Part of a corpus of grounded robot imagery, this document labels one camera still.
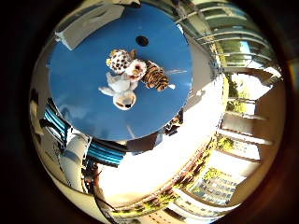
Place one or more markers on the striped tiger plush toy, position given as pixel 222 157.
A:
pixel 155 77

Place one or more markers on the glass window wall frame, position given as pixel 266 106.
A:
pixel 236 37

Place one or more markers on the round blue table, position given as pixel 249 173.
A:
pixel 81 81

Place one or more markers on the white tan plush dog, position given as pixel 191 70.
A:
pixel 120 85

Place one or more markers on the white brown spotted plush toy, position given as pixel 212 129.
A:
pixel 120 60

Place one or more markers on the blue slatted panel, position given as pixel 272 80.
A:
pixel 106 152

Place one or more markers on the dark box under table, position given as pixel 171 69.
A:
pixel 143 143

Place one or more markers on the grey fabric storage bin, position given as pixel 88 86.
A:
pixel 90 23

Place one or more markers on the dark cluttered equipment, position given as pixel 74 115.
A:
pixel 174 123

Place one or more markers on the black round table hole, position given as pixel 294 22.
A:
pixel 142 40

